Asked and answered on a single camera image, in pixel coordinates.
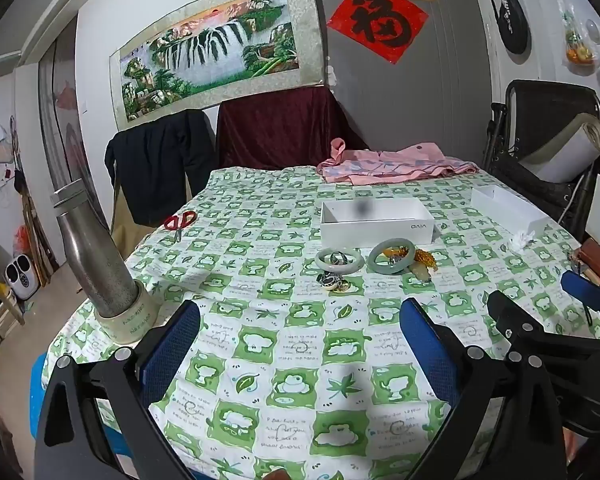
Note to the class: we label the waterfall landscape painting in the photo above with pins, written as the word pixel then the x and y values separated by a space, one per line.
pixel 205 55

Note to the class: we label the dark red velvet cloth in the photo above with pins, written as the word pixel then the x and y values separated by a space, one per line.
pixel 280 130

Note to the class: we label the pink floral cloth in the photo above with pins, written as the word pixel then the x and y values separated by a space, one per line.
pixel 395 165

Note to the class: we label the white cardboard box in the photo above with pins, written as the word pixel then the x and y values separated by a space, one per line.
pixel 377 232

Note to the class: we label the rolled paper scroll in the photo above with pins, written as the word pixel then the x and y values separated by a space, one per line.
pixel 565 155

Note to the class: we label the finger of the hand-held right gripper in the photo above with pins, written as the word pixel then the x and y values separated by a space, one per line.
pixel 510 315
pixel 582 287

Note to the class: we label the black jacket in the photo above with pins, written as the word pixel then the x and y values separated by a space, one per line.
pixel 160 165

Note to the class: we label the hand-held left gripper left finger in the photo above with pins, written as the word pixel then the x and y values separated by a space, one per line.
pixel 172 350

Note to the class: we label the pale jade bangle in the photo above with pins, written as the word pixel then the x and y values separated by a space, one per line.
pixel 322 261

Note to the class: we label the green patterned tablecloth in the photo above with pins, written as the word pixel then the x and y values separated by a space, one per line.
pixel 290 340

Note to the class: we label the white foot massager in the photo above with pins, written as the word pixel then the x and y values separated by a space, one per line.
pixel 22 277

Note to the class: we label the hanging clear plastic bag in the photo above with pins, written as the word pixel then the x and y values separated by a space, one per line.
pixel 577 40

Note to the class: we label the red paper door decoration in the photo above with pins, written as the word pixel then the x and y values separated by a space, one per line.
pixel 380 20

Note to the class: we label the crumpled white tissue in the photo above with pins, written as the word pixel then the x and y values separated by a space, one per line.
pixel 522 240

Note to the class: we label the silver jewelry cluster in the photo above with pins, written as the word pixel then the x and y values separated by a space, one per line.
pixel 332 281

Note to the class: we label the green jade bangle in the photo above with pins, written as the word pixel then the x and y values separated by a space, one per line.
pixel 377 263

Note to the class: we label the beige chair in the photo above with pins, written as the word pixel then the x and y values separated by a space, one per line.
pixel 125 232

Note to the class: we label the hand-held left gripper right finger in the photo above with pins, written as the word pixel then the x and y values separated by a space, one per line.
pixel 427 345

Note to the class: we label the black folding chair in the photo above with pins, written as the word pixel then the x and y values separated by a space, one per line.
pixel 540 105

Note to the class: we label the black racket bag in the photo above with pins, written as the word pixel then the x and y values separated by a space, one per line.
pixel 512 20

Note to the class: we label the white box lid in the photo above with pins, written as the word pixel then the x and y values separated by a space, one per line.
pixel 510 210

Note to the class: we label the roll of clear tape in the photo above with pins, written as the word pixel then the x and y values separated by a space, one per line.
pixel 125 322

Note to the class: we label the metal thermos bottle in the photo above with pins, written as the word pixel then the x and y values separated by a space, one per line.
pixel 92 250

